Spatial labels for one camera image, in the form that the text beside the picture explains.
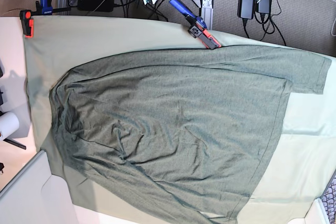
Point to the green T-shirt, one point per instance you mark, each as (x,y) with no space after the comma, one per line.
(183,135)

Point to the black power adapter short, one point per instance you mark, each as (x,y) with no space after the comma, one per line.
(263,7)

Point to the blue orange clamp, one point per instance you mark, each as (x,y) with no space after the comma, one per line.
(43,8)
(198,28)

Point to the white paper roll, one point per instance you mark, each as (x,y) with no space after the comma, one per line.
(9,124)

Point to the black power adapter tall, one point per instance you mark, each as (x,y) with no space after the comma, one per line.
(245,9)

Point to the black power brick left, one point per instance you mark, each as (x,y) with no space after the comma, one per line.
(95,5)

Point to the light green table cloth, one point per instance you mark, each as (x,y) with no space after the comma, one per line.
(299,171)

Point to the blue orange clamp left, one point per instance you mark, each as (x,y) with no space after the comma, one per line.
(43,8)

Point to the patterned keyboard corner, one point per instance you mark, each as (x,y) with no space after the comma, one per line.
(328,200)

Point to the blue orange clamp centre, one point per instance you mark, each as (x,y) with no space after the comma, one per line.
(198,28)

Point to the black rod on table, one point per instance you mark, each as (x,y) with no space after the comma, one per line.
(15,143)

